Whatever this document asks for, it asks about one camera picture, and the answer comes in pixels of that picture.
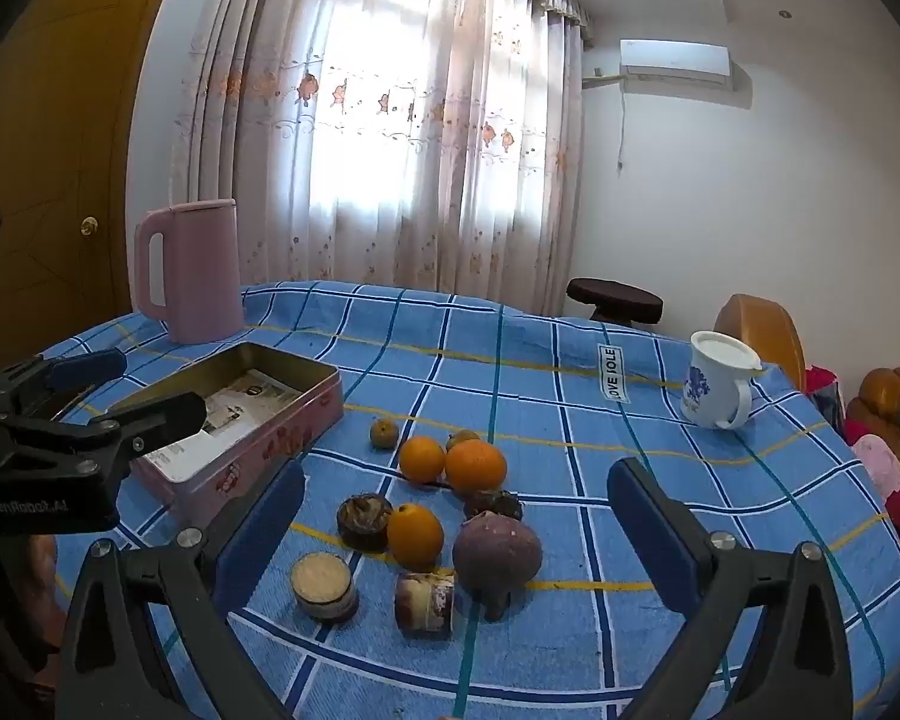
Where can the orange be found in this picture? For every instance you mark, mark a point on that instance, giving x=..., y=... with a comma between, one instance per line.
x=473, y=466
x=415, y=537
x=422, y=460

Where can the brass door knob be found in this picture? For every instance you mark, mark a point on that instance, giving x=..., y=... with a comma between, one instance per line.
x=89, y=226

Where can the dark round stool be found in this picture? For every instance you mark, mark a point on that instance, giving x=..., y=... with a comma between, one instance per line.
x=615, y=302

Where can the pink metal tin box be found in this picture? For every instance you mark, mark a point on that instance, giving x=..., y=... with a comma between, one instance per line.
x=285, y=435

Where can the white blue floral mug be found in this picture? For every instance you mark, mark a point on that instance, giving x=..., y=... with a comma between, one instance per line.
x=717, y=391

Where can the cut round yam piece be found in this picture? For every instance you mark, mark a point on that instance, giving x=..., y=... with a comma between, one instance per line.
x=322, y=585

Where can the blue plaid tablecloth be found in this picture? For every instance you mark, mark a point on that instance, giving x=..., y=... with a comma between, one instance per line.
x=563, y=399

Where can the dark mangosteen front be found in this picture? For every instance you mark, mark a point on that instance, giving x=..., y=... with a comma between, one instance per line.
x=362, y=520

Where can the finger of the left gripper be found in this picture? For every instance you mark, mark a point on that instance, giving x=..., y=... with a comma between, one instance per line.
x=47, y=388
x=31, y=446

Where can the brown leather sofa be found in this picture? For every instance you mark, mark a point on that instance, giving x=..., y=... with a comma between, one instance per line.
x=876, y=409

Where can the dark mangosteen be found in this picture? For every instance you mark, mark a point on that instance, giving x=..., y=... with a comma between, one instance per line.
x=497, y=501
x=362, y=520

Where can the white wall air conditioner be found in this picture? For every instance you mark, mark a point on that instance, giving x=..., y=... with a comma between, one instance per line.
x=657, y=60

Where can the purple sweet potato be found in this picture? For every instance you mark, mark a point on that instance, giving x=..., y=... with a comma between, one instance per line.
x=493, y=557

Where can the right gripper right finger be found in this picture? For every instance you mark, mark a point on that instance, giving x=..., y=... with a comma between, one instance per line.
x=797, y=663

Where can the wooden door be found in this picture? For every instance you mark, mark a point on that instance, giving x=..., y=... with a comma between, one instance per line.
x=68, y=79

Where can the sheer floral curtain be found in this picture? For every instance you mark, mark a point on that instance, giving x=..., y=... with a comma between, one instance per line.
x=428, y=144

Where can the pink electric kettle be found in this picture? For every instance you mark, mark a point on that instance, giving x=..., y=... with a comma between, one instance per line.
x=200, y=270

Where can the dark mangosteen back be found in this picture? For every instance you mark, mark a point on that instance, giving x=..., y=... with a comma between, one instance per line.
x=497, y=501

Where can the small brown kiwi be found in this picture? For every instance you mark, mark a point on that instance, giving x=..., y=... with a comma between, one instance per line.
x=384, y=434
x=458, y=437

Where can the person left hand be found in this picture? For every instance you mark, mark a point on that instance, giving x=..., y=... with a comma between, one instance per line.
x=41, y=588

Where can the paper leaflet in tin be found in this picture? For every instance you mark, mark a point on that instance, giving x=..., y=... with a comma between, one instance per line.
x=232, y=413

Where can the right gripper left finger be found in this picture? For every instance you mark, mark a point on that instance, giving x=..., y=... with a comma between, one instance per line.
x=112, y=662

